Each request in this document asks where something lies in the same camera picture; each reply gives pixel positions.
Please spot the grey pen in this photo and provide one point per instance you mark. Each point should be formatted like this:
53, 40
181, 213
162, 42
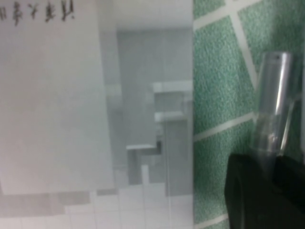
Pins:
274, 95

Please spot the green checkered tablecloth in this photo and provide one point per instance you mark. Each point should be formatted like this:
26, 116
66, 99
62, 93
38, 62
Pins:
214, 95

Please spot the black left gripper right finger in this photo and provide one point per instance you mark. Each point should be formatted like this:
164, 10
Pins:
290, 176

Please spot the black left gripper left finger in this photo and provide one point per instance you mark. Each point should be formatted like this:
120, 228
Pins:
252, 205

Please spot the white orange ROS book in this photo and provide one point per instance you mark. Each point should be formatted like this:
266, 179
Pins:
71, 107

